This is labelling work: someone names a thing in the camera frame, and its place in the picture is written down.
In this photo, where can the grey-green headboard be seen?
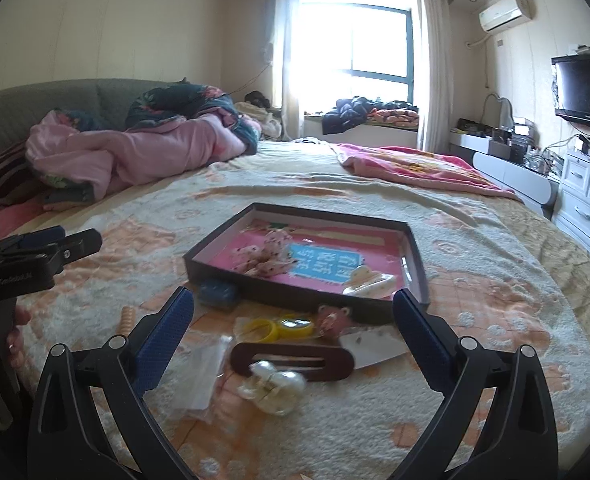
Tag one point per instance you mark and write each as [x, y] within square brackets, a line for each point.
[50, 100]

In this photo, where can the vanity mirror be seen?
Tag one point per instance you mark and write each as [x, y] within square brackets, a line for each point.
[497, 110]

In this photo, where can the pink printed paper sheet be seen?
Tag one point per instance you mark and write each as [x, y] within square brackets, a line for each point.
[375, 255]

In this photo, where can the desk clutter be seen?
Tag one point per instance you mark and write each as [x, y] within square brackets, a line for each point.
[495, 135]

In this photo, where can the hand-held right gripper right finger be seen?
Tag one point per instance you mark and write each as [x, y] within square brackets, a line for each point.
[425, 340]

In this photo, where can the dark floral duvet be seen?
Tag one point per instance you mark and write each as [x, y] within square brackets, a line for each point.
[175, 100]

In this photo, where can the brown oval hair clip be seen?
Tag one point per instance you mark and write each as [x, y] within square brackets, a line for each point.
[245, 357]

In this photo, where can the pink quilt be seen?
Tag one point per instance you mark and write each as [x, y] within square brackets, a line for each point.
[175, 150]

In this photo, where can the white and grey vanity desk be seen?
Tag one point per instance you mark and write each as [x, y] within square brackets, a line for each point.
[515, 175]

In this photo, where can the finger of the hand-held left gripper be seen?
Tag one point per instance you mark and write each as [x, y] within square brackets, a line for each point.
[42, 237]
[82, 244]

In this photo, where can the white pearl hair clip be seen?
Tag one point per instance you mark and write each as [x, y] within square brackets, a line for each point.
[272, 390]

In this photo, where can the white air conditioner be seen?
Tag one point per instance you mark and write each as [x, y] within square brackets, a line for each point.
[505, 12]

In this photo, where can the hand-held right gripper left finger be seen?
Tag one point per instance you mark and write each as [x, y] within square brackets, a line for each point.
[167, 340]

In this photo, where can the dresser top clutter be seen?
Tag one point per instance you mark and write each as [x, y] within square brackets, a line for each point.
[575, 150]

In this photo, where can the white earring card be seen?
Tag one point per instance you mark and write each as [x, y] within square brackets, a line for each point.
[375, 347]

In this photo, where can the cream clothes heap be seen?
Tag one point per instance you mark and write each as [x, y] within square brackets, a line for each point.
[265, 120]

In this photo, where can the orange patterned cushion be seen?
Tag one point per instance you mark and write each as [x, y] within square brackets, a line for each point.
[397, 115]

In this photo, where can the pink and orange blanket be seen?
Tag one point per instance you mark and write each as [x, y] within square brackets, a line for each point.
[415, 167]

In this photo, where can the peach and cream bed blanket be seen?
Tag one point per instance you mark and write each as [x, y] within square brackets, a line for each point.
[475, 270]

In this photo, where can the clear plastic bag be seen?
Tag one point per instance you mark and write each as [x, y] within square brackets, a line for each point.
[202, 380]

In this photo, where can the dark shallow cardboard box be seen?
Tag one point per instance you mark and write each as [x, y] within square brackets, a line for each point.
[295, 301]

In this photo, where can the pink patterned doll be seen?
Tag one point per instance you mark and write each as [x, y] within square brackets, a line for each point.
[265, 257]

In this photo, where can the white dresser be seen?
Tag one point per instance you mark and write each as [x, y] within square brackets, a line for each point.
[582, 195]

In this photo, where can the small blue box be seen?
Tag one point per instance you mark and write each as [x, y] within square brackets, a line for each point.
[217, 292]

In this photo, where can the window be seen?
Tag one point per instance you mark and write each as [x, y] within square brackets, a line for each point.
[370, 45]

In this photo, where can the white window seat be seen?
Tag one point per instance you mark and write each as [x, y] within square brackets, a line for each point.
[365, 137]

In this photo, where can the white sheer curtain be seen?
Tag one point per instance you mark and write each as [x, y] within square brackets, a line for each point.
[287, 60]
[432, 70]

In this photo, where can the black flat television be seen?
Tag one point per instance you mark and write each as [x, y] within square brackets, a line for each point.
[587, 85]

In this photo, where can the striped pillow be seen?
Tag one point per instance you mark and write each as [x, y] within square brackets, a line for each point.
[7, 175]

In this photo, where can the small pink plush toy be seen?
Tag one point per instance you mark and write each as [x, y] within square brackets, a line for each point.
[332, 322]

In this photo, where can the dark clothes pile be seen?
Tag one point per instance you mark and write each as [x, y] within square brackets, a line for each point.
[345, 112]

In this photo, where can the person's left hand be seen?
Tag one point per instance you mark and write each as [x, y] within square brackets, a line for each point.
[19, 316]

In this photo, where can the white plush toy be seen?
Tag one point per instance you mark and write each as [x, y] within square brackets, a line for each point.
[370, 282]

